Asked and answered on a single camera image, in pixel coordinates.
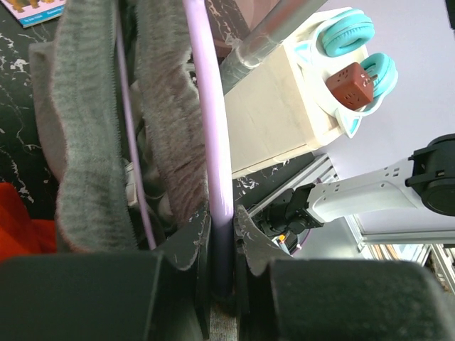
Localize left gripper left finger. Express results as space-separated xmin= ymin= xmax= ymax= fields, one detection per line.
xmin=1 ymin=207 xmax=211 ymax=340

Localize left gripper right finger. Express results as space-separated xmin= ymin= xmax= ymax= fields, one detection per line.
xmin=234 ymin=206 xmax=454 ymax=340

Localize lilac plastic hanger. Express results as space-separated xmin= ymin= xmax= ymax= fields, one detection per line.
xmin=115 ymin=1 xmax=234 ymax=297

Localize orange shorts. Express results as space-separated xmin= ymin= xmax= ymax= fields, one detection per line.
xmin=1 ymin=183 xmax=56 ymax=261

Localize grey shorts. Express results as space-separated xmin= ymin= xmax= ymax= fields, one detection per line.
xmin=29 ymin=1 xmax=208 ymax=251

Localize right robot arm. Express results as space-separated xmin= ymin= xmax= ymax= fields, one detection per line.
xmin=256 ymin=134 xmax=454 ymax=237

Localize cream white storage box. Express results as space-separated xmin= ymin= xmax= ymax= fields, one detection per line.
xmin=225 ymin=8 xmax=345 ymax=178

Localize brown cube power socket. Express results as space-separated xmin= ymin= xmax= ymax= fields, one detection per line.
xmin=325 ymin=62 xmax=373 ymax=110

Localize teal cat-ear headphones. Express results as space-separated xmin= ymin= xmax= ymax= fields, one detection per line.
xmin=292 ymin=9 xmax=398 ymax=137

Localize right rack upright pole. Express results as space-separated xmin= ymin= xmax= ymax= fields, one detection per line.
xmin=220 ymin=0 xmax=326 ymax=94

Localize children's picture book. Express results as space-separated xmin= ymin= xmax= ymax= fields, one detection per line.
xmin=1 ymin=0 xmax=66 ymax=28

